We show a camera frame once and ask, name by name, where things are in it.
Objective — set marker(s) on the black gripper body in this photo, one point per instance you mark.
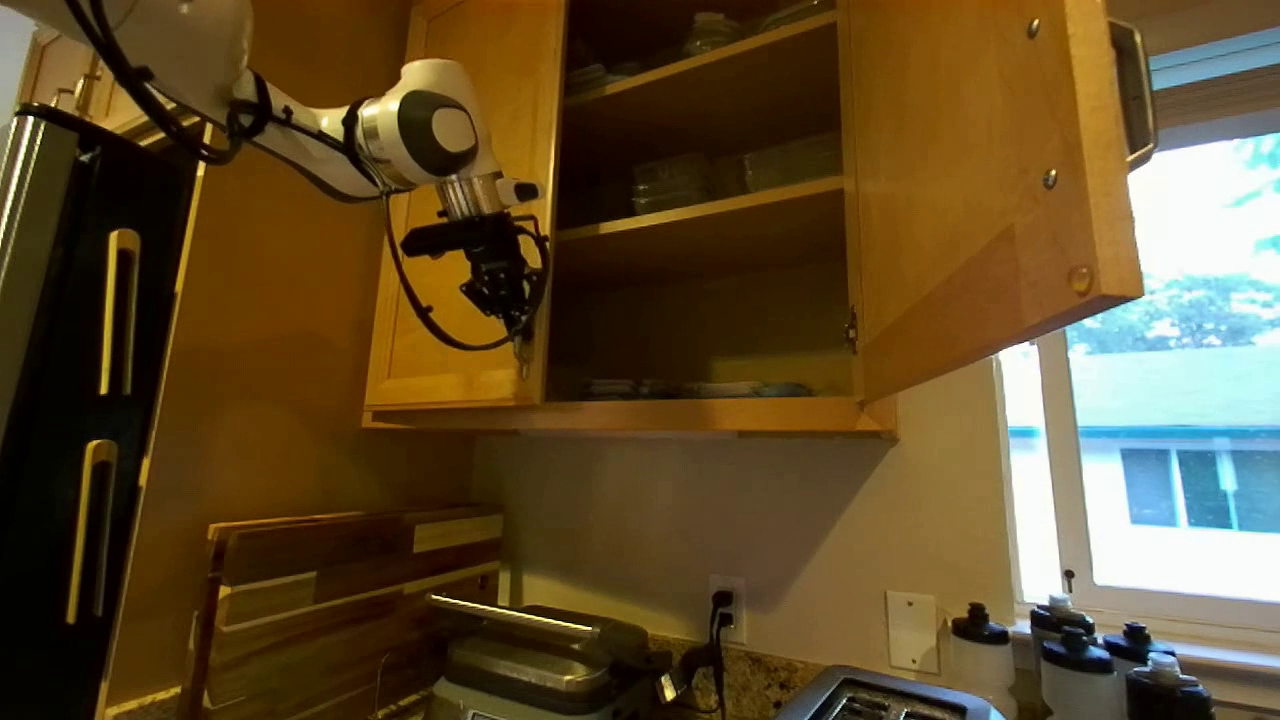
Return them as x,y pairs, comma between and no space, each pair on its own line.
489,277

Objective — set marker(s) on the narrow wooden cabinet door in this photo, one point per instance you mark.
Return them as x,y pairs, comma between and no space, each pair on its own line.
492,26

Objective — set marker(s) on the wide wooden cabinet door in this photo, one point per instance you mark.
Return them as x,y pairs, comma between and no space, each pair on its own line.
963,163

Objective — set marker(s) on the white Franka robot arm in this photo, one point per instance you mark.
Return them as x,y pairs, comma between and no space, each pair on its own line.
384,134

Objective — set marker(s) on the clear glass dish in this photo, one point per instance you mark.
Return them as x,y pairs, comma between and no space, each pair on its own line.
665,187
790,163

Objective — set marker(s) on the tall dark wooden cutting board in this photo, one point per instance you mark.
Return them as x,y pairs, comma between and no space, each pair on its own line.
305,543

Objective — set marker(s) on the metal toaster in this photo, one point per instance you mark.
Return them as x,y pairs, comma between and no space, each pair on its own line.
535,653

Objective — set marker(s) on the striped wooden cutting board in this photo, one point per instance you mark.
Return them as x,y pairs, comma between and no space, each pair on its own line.
323,653

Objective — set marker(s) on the stainless steel refrigerator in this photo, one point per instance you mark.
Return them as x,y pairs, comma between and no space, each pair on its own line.
16,227

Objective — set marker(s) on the stainless steel toaster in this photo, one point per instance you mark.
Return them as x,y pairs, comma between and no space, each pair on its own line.
866,698

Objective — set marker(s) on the window roller blind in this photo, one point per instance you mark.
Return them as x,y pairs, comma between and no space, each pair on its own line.
1223,92

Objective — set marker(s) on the wooden wall cabinet carcass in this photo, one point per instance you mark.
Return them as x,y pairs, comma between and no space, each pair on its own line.
695,223

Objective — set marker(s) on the white wall outlet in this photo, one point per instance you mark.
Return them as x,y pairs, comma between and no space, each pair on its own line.
714,590

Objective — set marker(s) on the small wooden wall cabinet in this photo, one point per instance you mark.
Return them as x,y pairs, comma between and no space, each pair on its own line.
54,81

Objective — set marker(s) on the white wall switch plate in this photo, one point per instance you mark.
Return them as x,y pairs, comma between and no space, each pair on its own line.
908,631

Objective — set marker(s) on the white window frame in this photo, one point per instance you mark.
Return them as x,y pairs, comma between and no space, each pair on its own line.
1053,504

